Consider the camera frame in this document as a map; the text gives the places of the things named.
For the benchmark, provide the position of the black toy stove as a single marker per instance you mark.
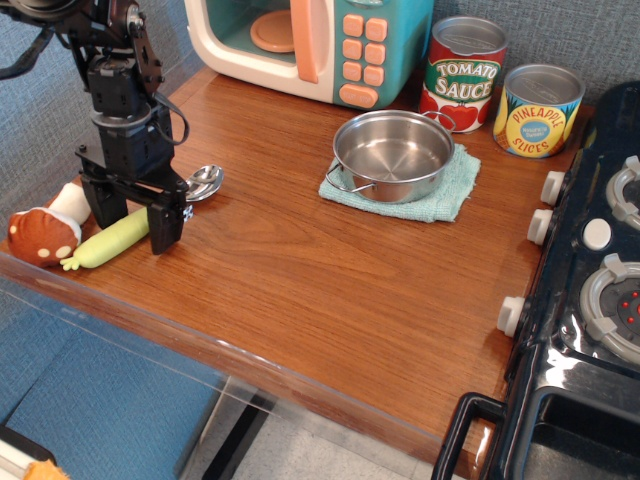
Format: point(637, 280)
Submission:
point(571, 408)

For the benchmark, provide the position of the teal toy microwave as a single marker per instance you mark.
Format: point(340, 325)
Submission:
point(358, 54)

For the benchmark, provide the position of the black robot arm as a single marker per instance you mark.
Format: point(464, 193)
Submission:
point(117, 65)

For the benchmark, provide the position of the teal folded cloth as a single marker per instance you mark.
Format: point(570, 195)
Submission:
point(443, 204)

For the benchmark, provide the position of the white stove knob front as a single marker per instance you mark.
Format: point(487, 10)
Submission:
point(509, 315)

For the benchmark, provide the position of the brown plush mushroom toy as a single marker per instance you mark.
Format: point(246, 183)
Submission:
point(43, 236)

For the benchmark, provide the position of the green handled metal spoon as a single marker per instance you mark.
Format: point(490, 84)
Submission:
point(117, 238)

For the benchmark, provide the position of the pineapple slices can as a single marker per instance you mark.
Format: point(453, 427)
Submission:
point(537, 109)

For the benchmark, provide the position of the small steel pot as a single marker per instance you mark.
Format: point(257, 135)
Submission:
point(390, 156)

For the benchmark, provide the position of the white stove knob rear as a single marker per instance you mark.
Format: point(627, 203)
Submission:
point(552, 187)

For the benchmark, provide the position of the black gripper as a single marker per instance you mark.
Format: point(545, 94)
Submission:
point(132, 162)

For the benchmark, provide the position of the white stove knob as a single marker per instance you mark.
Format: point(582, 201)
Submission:
point(509, 315)
point(552, 187)
point(539, 226)

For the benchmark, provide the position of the white stove knob middle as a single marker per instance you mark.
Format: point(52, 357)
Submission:
point(539, 226)

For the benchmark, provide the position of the tomato sauce can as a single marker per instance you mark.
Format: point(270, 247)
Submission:
point(465, 57)

